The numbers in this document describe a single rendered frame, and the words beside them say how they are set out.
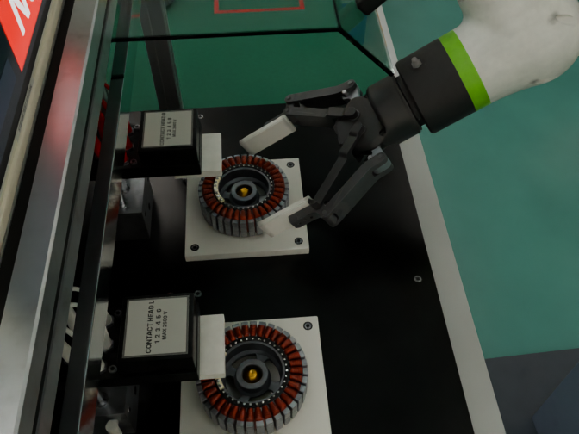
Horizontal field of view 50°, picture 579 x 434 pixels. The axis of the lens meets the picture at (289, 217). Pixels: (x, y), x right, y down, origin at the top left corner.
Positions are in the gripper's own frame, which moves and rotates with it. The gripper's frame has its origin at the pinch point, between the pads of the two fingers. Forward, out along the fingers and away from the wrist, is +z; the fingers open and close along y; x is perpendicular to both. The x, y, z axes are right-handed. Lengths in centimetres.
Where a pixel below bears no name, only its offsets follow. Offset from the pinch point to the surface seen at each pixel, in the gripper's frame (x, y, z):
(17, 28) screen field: 38.5, -13.8, -2.5
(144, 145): 15.3, -1.2, 5.7
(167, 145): 14.1, -1.7, 3.6
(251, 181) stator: -1.2, 2.3, 1.9
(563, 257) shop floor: -113, 27, -33
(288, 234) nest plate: -4.0, -6.0, -0.1
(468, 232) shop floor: -102, 40, -14
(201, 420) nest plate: 2.6, -26.7, 11.4
